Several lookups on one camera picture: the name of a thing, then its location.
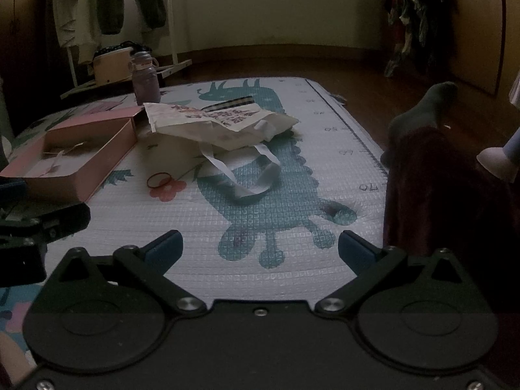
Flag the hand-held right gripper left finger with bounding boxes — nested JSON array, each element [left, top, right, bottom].
[[59, 229, 208, 318]]

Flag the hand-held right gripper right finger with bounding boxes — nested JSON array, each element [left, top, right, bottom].
[[315, 229, 466, 318]]

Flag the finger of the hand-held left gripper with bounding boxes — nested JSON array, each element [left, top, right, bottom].
[[0, 179, 28, 206], [0, 201, 91, 248]]

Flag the red-brown rubber band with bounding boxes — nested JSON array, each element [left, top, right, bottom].
[[146, 173, 173, 190]]

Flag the cream printed shopping bag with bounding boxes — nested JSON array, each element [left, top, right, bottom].
[[143, 99, 300, 206]]

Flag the white plastic bag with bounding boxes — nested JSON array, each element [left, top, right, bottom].
[[508, 69, 520, 110]]

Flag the pink cardboard box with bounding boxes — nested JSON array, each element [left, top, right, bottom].
[[0, 105, 148, 204]]

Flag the person's trousered leg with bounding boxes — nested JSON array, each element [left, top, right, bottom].
[[384, 128, 520, 293]]

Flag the dinosaur print play mat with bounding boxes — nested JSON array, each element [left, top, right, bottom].
[[0, 76, 391, 358]]

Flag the wooden cabinet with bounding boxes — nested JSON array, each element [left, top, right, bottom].
[[0, 0, 61, 131]]

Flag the purple water bottle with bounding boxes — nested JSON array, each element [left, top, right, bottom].
[[131, 51, 162, 106]]

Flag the person's socked foot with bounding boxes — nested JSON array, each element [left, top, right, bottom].
[[380, 81, 460, 163]]

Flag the dark checked strip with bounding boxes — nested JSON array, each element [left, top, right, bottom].
[[202, 96, 256, 113]]

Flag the white tubular stand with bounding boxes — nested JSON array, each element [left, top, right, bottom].
[[477, 126, 520, 181]]

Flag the hanging white garments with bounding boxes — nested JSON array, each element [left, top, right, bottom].
[[51, 0, 100, 63]]

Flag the hanging green trousers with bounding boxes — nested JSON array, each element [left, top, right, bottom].
[[95, 0, 167, 35]]

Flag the white clothes rack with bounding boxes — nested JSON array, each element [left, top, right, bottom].
[[61, 0, 193, 100]]

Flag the hanging patterned clothes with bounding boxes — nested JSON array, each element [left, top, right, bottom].
[[384, 0, 456, 78]]

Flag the wooden wardrobe door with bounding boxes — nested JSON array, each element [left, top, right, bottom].
[[449, 0, 506, 96]]

